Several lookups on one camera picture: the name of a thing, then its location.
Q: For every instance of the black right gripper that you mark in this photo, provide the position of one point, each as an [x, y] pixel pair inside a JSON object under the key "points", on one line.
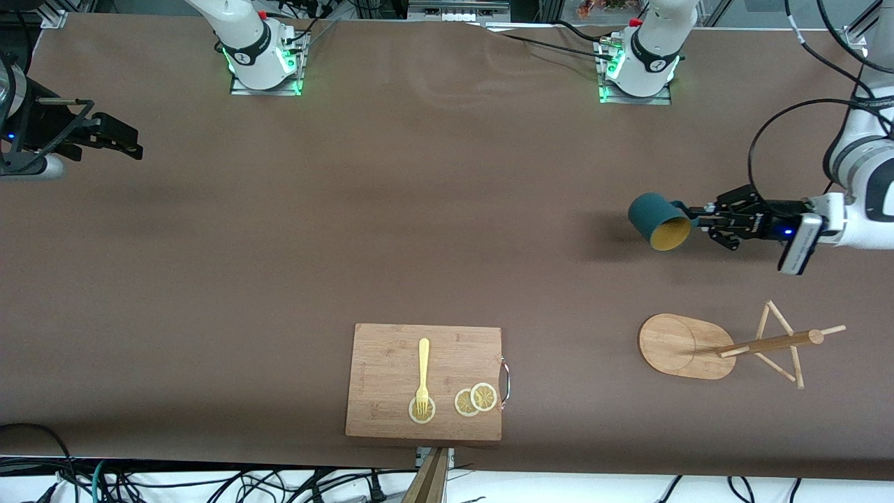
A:
{"points": [[43, 132]]}

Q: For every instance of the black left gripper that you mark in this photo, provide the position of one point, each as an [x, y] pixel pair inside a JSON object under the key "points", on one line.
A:
{"points": [[767, 223]]}

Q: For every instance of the teal cup with yellow inside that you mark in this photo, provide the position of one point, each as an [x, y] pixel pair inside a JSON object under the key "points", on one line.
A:
{"points": [[649, 216]]}

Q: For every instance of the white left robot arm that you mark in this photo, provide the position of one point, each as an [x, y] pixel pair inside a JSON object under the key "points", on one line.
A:
{"points": [[663, 21]]}

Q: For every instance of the wooden cup rack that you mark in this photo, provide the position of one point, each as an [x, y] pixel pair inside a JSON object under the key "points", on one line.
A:
{"points": [[681, 346]]}

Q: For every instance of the red orange decoration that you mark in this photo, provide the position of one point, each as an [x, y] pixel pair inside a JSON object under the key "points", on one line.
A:
{"points": [[601, 7]]}

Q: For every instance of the dried lemon slice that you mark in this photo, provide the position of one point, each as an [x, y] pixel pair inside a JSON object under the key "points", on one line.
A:
{"points": [[462, 404], [484, 397], [422, 420]]}

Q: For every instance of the yellow plastic fork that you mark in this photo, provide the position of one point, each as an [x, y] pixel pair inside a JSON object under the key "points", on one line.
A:
{"points": [[423, 363]]}

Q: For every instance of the grey power strip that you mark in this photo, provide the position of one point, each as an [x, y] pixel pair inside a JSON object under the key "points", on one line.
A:
{"points": [[457, 10]]}

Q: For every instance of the black power plug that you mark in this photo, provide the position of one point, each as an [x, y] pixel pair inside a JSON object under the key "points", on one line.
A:
{"points": [[377, 494]]}

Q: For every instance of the aluminium frame corner bracket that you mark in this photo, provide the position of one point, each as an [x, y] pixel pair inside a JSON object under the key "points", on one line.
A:
{"points": [[54, 19], [853, 36]]}

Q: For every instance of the small metal bracket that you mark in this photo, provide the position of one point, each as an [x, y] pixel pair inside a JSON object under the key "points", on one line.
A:
{"points": [[421, 457]]}

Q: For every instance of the wooden post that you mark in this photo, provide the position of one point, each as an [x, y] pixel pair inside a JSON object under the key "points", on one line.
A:
{"points": [[429, 482]]}

